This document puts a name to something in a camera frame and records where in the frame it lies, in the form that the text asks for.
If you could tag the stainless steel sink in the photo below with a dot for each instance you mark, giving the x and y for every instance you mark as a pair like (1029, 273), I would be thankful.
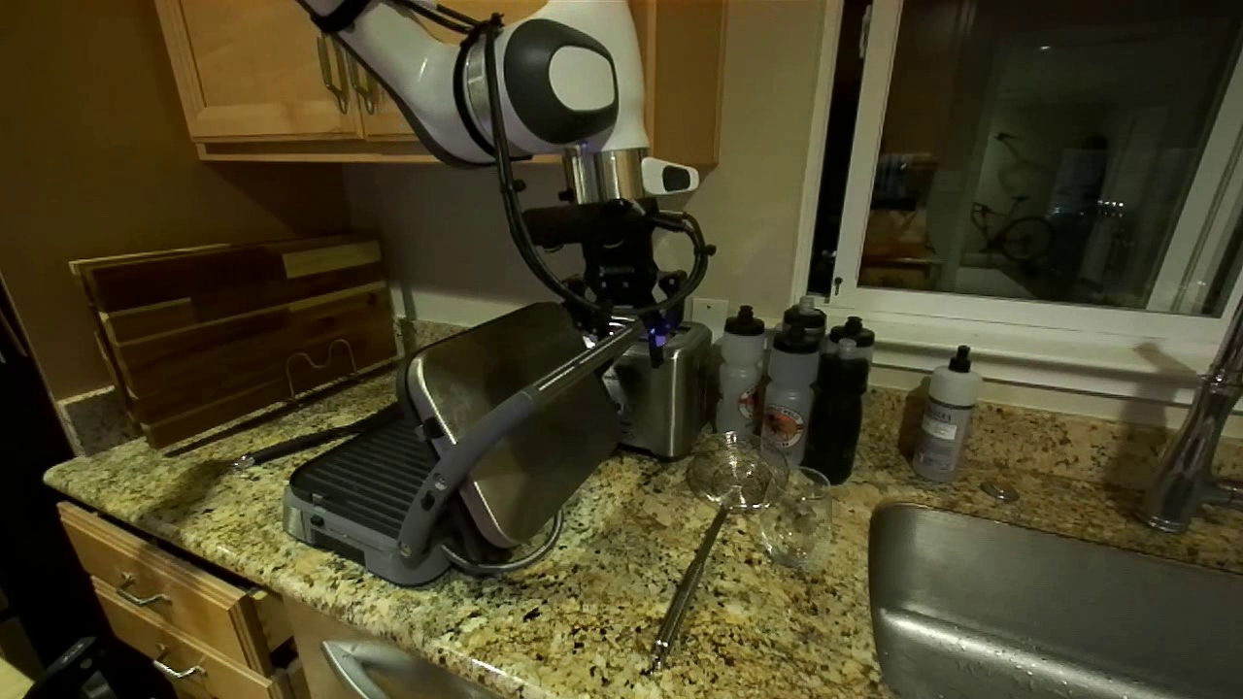
(1033, 624)

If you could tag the wooden wall cabinet door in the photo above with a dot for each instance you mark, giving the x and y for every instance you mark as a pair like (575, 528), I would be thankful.
(244, 65)

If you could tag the small white bottle black cap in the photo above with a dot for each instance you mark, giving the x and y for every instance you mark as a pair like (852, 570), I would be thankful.
(946, 429)

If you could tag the clear wine glass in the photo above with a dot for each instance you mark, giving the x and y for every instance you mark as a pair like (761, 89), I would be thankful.
(730, 479)

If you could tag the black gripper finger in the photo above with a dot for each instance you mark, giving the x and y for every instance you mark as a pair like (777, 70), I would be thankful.
(668, 317)
(617, 304)

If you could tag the steel kitchen faucet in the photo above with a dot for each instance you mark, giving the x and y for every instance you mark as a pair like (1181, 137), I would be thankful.
(1197, 440)

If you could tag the white framed window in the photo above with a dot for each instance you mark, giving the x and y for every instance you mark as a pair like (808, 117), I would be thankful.
(1033, 157)

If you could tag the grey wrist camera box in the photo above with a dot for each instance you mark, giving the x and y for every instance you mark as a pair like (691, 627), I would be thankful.
(667, 175)

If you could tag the black water bottle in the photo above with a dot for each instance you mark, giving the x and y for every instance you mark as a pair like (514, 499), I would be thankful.
(840, 414)

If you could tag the striped wooden cutting board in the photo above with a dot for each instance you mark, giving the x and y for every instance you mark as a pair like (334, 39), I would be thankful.
(234, 370)

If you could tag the grey bottle with red print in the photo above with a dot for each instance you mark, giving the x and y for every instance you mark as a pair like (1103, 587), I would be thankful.
(787, 400)

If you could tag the wooden drawer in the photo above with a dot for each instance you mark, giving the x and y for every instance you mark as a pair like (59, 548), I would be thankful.
(169, 570)
(194, 662)

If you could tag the long steel utensil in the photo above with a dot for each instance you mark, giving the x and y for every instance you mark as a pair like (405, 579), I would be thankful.
(685, 587)

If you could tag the stainless steel contact grill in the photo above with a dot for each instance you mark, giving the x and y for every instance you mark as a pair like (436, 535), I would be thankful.
(516, 400)

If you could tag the stainless steel toaster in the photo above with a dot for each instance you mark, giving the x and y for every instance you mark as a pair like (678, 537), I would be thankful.
(674, 400)

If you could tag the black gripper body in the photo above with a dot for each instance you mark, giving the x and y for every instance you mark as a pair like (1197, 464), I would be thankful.
(635, 245)

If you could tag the black capped bottle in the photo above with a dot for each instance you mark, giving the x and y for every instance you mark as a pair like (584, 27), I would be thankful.
(805, 307)

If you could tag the clear bottle with black cap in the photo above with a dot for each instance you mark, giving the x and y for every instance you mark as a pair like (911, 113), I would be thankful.
(739, 383)

